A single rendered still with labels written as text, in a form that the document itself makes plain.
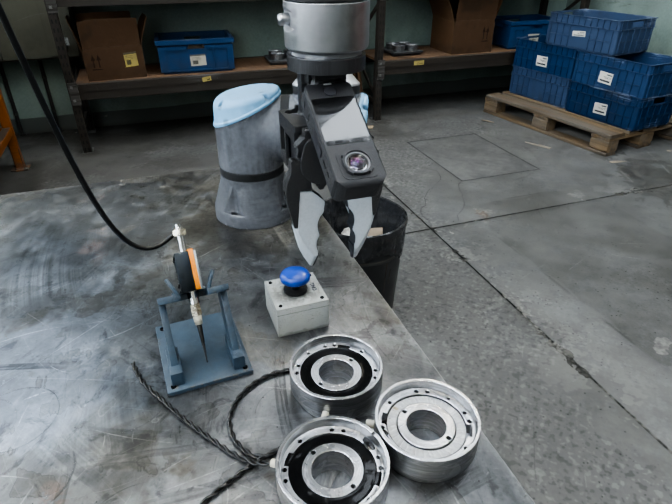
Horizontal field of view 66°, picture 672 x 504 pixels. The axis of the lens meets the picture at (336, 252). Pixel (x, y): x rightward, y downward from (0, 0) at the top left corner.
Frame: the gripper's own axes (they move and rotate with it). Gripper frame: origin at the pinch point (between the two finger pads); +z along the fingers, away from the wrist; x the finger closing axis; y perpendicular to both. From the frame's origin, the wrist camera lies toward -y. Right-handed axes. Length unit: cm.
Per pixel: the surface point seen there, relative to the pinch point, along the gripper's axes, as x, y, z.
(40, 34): 75, 365, 26
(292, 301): 2.8, 8.6, 11.7
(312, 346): 2.6, 0.9, 13.0
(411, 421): -4.2, -12.1, 14.6
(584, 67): -278, 254, 50
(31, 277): 38, 34, 16
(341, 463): 4.4, -14.2, 14.9
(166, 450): 20.4, -5.8, 16.1
